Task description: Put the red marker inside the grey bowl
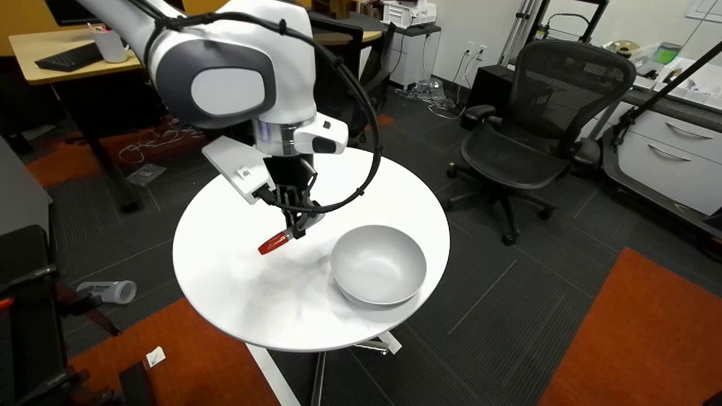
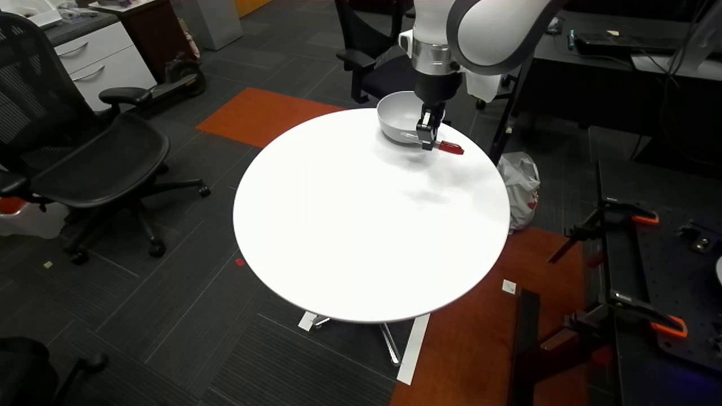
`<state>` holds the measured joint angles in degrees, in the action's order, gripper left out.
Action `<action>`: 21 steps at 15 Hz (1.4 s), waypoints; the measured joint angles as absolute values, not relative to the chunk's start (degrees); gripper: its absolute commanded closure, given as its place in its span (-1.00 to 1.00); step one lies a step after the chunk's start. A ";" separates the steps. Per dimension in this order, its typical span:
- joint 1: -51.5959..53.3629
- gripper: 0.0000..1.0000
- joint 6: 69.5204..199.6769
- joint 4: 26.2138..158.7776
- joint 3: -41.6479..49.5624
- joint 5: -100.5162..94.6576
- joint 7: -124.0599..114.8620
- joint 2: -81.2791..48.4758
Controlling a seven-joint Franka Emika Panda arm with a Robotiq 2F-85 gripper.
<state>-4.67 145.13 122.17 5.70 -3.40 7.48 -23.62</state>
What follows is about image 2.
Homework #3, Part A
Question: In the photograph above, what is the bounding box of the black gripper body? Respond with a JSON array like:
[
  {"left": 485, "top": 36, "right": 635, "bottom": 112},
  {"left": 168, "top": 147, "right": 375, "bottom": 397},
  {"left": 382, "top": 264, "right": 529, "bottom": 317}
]
[{"left": 411, "top": 69, "right": 463, "bottom": 112}]

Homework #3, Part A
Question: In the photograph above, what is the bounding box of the red marker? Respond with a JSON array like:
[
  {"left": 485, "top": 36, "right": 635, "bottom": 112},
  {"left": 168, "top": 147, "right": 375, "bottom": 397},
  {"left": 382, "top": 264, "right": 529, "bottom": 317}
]
[{"left": 420, "top": 132, "right": 467, "bottom": 157}]

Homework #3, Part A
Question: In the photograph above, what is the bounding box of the grey bowl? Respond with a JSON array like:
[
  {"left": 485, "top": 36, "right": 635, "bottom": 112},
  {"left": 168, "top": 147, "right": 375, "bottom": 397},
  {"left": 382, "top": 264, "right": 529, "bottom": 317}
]
[{"left": 375, "top": 88, "right": 439, "bottom": 149}]

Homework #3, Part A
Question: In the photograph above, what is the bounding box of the black padded office chair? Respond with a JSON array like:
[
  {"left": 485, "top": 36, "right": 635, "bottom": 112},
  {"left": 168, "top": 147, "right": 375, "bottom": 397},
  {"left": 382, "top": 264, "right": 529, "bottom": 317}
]
[{"left": 333, "top": 0, "right": 420, "bottom": 105}]

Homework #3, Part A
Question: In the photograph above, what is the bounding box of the clear plastic bag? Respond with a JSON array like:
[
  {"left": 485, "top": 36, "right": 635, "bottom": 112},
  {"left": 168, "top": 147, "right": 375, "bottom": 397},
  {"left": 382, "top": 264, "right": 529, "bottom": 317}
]
[{"left": 496, "top": 149, "right": 544, "bottom": 231}]

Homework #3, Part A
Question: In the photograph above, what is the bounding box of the black office desk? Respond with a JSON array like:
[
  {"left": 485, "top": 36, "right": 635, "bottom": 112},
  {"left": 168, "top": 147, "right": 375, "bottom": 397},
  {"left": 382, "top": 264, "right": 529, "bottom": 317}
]
[{"left": 490, "top": 6, "right": 722, "bottom": 166}]

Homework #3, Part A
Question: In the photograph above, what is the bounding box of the black keyboard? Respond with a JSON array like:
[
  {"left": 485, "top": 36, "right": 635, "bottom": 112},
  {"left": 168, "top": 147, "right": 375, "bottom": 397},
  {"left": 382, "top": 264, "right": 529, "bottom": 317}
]
[{"left": 573, "top": 28, "right": 681, "bottom": 56}]

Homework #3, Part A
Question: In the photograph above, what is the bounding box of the white table base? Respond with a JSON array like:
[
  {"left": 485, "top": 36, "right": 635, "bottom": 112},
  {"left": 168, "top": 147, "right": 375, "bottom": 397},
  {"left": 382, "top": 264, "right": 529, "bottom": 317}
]
[{"left": 295, "top": 307, "right": 432, "bottom": 387}]

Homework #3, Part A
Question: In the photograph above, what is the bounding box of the grey bin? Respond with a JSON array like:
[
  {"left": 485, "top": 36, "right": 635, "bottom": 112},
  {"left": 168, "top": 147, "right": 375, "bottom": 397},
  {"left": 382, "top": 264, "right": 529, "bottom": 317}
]
[{"left": 172, "top": 0, "right": 244, "bottom": 51}]

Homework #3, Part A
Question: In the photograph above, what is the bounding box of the black kick scooter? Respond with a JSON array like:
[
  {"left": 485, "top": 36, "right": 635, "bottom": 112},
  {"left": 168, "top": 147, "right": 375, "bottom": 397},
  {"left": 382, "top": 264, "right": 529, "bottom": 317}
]
[{"left": 137, "top": 50, "right": 209, "bottom": 112}]

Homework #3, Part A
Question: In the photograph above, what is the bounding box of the dark brown wooden cabinet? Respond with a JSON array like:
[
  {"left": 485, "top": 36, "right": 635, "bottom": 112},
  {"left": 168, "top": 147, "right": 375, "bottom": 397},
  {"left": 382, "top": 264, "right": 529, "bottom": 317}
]
[{"left": 119, "top": 0, "right": 202, "bottom": 76}]

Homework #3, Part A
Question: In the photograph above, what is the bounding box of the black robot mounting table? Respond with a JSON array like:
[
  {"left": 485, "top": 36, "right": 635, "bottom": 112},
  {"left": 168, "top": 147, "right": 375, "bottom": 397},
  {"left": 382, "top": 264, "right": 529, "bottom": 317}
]
[{"left": 590, "top": 157, "right": 722, "bottom": 406}]

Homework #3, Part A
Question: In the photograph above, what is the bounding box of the black mesh office chair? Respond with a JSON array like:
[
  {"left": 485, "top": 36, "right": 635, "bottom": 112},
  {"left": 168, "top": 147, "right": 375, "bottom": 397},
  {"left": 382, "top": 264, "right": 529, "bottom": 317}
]
[{"left": 0, "top": 9, "right": 211, "bottom": 266}]

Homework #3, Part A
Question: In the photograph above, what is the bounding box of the white drawer cabinet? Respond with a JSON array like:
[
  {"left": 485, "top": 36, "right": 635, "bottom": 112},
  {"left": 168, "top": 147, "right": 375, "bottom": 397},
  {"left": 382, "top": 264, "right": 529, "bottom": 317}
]
[{"left": 44, "top": 17, "right": 159, "bottom": 114}]

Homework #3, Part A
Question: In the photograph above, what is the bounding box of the dark grey desk top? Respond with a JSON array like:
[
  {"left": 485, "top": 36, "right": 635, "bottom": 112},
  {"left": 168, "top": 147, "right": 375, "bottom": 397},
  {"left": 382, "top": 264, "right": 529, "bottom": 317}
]
[{"left": 40, "top": 6, "right": 121, "bottom": 47}]

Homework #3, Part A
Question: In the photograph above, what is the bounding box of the white floor object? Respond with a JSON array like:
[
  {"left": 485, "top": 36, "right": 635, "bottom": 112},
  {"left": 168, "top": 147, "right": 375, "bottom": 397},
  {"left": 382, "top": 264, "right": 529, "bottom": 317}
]
[{"left": 0, "top": 195, "right": 71, "bottom": 241}]

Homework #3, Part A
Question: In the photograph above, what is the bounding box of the black clamp orange handle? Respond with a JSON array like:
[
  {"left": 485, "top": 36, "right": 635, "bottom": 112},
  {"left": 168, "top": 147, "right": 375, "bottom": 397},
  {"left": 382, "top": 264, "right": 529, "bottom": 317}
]
[
  {"left": 545, "top": 194, "right": 663, "bottom": 266},
  {"left": 559, "top": 285, "right": 691, "bottom": 355}
]

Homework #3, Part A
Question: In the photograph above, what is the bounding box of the black upright post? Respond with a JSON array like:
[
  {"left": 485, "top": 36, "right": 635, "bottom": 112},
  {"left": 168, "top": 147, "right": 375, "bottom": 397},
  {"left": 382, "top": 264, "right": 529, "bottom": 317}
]
[{"left": 508, "top": 288, "right": 545, "bottom": 406}]

